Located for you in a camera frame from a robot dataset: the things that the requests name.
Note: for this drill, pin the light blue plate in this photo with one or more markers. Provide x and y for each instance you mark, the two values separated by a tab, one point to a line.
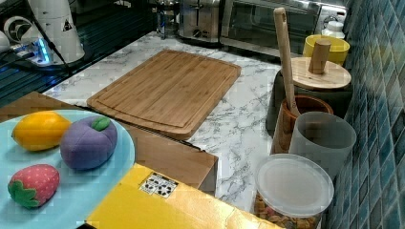
78	193

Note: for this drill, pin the red plush strawberry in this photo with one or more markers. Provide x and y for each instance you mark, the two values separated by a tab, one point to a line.
33	186

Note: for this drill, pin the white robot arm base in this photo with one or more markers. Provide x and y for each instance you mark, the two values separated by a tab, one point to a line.
49	37

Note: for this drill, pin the white bottle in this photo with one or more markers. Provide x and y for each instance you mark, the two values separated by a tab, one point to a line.
334	29

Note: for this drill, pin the glass jar behind toaster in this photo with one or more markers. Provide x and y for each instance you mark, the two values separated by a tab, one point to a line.
167	11

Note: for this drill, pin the yellow toy lemon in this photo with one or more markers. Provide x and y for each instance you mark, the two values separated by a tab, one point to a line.
40	131

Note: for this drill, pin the wooden spoon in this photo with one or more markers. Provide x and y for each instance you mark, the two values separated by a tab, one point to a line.
280	19

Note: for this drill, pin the grey plastic cup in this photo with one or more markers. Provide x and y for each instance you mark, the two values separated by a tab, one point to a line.
323	138

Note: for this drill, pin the dark canister with wooden lid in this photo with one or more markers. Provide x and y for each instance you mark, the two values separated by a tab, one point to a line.
314	77

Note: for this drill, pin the clear jar with white lid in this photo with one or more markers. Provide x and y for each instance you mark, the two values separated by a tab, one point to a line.
292	191

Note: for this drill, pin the bamboo cutting board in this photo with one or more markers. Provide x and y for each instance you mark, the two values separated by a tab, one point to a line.
171	93

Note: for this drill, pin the silver toaster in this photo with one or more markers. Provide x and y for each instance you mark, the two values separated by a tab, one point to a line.
200	20

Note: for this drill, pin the brown cardboard box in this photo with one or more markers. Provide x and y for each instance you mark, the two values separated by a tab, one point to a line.
177	160

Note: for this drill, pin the silver toaster oven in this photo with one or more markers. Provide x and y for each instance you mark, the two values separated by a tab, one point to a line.
250	25

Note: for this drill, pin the yellow bowl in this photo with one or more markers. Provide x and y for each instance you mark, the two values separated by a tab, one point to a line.
338	50

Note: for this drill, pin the purple plush plum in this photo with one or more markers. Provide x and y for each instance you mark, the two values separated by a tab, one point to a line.
89	142

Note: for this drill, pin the yellow box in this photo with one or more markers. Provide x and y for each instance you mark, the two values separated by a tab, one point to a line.
145	199

